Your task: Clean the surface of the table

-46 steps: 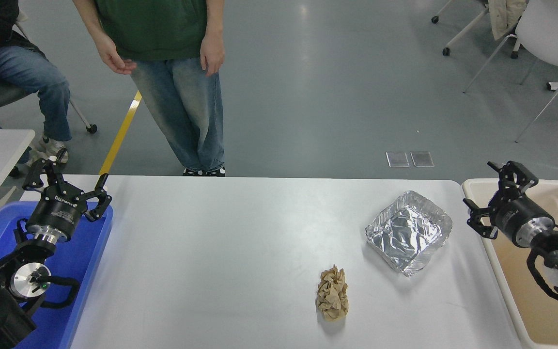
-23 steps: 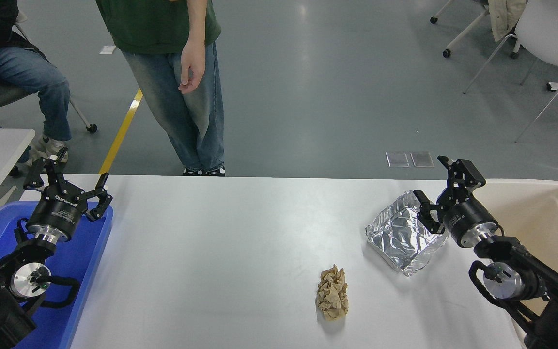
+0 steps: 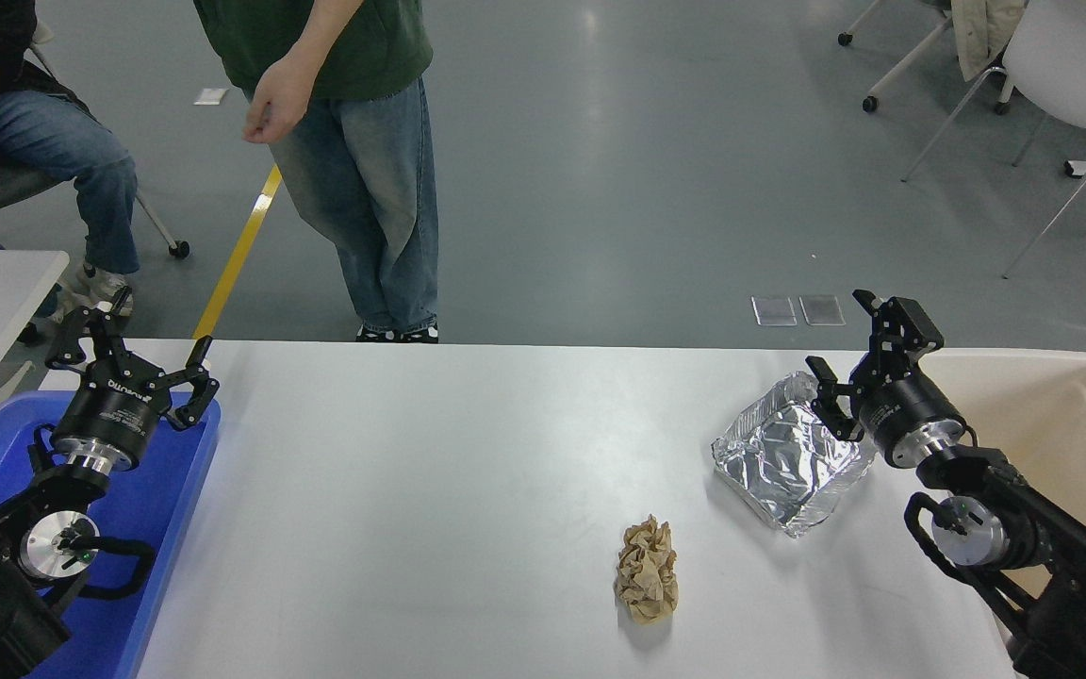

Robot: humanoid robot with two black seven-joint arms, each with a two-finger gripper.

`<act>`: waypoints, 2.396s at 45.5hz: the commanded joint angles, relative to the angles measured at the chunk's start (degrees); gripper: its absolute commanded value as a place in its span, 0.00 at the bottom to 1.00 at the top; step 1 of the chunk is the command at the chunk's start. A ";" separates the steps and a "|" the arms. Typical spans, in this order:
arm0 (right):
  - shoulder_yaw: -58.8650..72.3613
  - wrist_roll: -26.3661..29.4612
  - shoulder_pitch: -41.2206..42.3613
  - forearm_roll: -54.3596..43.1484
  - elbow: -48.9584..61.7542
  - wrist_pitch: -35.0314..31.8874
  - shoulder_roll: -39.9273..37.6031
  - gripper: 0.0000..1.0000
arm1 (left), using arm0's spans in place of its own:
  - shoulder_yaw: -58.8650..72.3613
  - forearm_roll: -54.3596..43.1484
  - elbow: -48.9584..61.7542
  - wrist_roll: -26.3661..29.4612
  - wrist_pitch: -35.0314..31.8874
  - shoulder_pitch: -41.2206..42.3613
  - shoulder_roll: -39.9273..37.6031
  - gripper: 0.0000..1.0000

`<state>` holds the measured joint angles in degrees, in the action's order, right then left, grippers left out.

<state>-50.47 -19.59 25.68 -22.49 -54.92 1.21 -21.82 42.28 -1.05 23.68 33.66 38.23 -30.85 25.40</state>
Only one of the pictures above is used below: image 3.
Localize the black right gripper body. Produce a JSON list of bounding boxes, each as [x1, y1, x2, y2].
[[850, 368, 969, 454]]

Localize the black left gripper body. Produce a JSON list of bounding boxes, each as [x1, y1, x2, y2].
[[50, 373, 173, 463]]

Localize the square foil tray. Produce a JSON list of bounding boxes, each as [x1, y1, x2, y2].
[[711, 371, 880, 539]]

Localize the tan paper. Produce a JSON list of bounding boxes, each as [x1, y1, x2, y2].
[[614, 515, 680, 624]]

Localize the person's right hand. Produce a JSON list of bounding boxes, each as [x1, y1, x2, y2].
[[241, 52, 318, 145]]

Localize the blue plastic tray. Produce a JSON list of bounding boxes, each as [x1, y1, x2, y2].
[[0, 391, 222, 679]]

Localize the yellow floor tape line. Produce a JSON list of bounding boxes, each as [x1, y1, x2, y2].
[[192, 165, 282, 340]]

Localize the large pale plastic bin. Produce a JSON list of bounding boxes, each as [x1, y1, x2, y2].
[[920, 349, 1086, 679]]

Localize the grey office chair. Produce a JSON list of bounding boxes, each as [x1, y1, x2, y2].
[[0, 24, 192, 260]]

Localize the person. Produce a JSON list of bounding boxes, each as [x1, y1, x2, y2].
[[0, 0, 141, 319], [192, 0, 440, 343]]

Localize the white rolling stand legs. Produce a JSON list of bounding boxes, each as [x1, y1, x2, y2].
[[837, 0, 1015, 115]]

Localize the beige coat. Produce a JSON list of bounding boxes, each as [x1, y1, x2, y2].
[[951, 0, 1027, 82]]

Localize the white plastic chair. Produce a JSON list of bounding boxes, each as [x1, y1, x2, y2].
[[901, 0, 1086, 279]]

